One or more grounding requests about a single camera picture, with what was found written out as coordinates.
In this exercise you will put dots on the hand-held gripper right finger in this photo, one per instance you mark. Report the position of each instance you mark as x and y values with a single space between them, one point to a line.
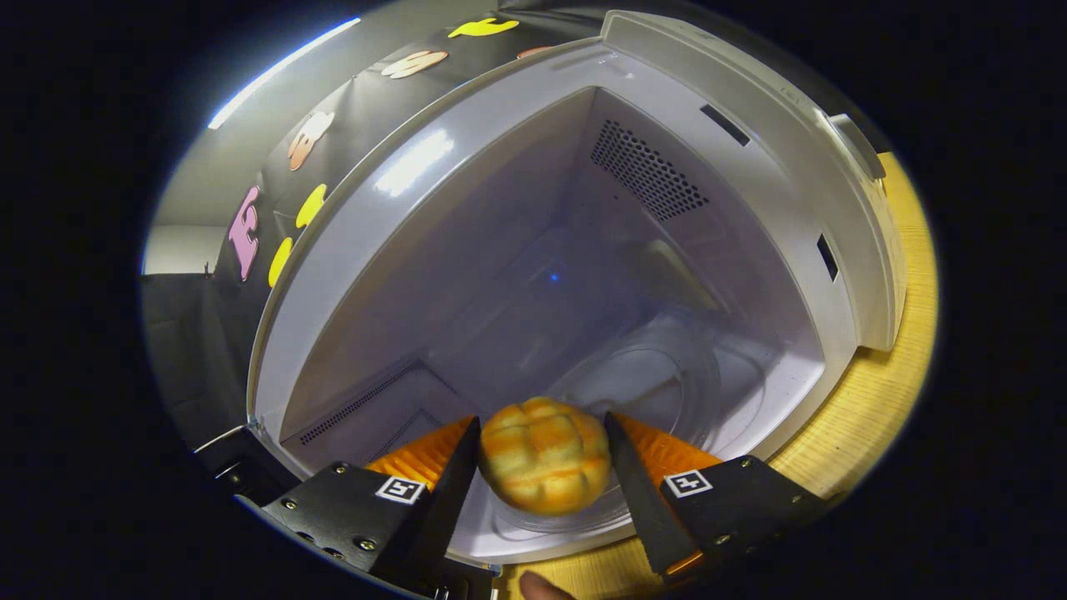
646 500

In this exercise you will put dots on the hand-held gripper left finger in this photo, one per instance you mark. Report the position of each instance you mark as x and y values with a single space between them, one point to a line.
446 500

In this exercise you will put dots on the golden bread bun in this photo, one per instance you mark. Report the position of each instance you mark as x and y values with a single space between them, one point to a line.
542 458

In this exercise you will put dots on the white microwave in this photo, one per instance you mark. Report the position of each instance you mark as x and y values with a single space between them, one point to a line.
417 167

